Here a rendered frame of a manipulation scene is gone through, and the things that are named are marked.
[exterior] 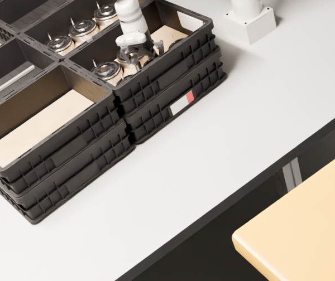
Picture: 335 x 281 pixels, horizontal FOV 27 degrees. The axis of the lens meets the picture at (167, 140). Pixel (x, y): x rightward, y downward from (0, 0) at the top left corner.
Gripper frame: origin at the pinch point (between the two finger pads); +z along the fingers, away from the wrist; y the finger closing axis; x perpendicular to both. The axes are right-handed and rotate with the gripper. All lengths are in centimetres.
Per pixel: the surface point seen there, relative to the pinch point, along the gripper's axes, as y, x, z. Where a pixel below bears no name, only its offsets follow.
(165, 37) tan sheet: -1.6, -19.2, 2.3
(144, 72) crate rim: -2.8, 12.0, -7.0
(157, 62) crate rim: -6.3, 8.0, -7.3
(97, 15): 25.7, -35.1, -0.6
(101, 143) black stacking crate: 11.1, 27.9, 4.9
